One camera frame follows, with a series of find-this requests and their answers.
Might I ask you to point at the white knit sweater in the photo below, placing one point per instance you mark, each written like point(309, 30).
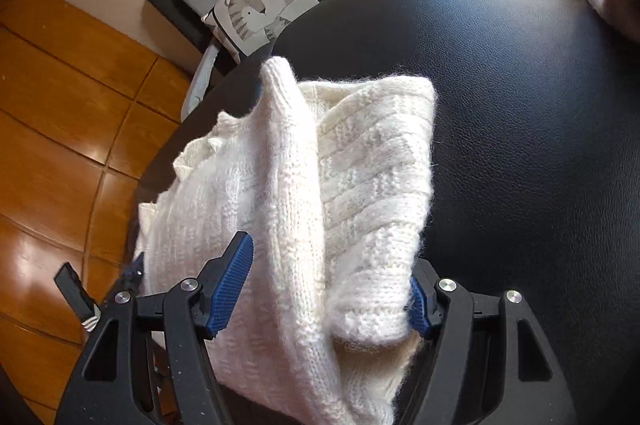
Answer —
point(300, 205)

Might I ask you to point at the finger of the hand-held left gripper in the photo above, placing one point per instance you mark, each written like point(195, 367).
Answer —
point(134, 272)
point(75, 290)

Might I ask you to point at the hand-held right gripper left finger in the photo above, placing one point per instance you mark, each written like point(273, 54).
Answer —
point(232, 285)

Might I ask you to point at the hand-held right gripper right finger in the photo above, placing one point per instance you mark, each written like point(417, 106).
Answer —
point(417, 310)

